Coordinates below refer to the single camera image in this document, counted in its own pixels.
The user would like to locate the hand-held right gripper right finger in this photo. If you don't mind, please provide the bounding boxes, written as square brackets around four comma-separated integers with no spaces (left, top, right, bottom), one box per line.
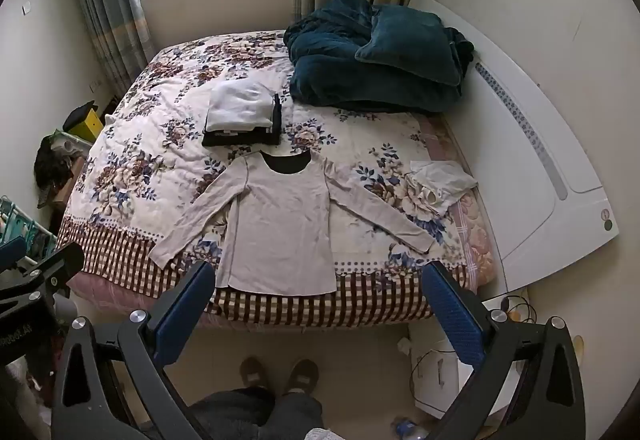
[421,261,587,440]

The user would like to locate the dark teal pillow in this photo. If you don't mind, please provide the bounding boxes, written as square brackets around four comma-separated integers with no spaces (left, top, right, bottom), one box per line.
[355,15,463,87]

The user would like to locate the person's left brown slipper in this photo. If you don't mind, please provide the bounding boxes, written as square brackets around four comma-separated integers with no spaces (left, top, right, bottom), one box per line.
[239,356,271,391]

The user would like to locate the black bag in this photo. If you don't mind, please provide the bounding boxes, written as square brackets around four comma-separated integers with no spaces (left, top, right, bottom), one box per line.
[34,134,76,208]

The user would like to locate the beige long-sleeve shirt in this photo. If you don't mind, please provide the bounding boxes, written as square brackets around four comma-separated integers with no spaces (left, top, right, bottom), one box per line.
[148,151,435,297]

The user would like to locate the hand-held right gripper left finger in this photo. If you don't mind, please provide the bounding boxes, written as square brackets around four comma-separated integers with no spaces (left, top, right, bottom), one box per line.
[51,261,217,440]

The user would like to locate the teal storage rack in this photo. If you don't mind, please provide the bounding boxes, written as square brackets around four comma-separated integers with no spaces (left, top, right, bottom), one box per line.
[0,195,56,266]

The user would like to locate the white crumpled garment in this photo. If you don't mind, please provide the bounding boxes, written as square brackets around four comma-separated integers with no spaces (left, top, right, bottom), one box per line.
[405,160,478,217]

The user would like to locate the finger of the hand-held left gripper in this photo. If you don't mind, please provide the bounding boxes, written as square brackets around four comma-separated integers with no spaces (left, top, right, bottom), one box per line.
[0,243,85,316]
[0,236,28,271]

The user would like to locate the clear plastic bottle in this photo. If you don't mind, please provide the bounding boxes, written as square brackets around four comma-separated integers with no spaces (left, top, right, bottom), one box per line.
[395,416,431,440]

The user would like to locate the yellow box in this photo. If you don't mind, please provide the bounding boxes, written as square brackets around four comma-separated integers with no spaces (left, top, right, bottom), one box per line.
[75,107,102,143]

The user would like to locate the person's brown slipper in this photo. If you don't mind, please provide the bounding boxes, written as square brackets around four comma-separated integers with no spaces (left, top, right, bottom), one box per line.
[284,359,320,396]
[239,356,271,391]

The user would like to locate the white nightstand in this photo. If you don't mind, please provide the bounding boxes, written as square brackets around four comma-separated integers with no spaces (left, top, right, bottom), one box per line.
[407,292,531,421]

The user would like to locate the white headboard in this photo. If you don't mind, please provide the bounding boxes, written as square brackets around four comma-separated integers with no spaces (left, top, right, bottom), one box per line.
[407,0,621,293]

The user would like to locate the white plastic appliance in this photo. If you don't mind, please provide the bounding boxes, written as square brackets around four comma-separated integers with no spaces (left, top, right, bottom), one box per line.
[55,130,93,157]

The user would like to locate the black cloth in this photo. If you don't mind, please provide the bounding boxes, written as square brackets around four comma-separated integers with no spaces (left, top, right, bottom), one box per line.
[62,101,97,131]

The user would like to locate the bed with floral bedspread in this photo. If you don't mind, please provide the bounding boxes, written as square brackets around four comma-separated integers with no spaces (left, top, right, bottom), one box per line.
[54,29,496,333]

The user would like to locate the person's right brown slipper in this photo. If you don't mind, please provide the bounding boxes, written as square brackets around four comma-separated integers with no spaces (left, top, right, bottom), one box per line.
[284,359,320,396]

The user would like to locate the black folded garment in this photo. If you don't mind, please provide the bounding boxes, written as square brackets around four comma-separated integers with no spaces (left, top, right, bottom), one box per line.
[201,92,283,152]

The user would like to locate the dark teal blanket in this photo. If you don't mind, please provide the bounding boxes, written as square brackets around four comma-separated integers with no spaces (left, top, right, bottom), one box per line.
[284,0,475,113]

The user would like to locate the white folded garment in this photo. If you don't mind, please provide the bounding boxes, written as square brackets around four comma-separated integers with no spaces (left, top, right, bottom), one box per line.
[206,79,277,133]

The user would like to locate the cardboard box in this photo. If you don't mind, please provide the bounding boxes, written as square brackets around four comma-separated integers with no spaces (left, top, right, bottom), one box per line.
[50,155,88,221]

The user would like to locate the person's grey pants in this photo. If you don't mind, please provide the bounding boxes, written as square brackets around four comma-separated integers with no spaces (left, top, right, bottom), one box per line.
[187,387,326,440]

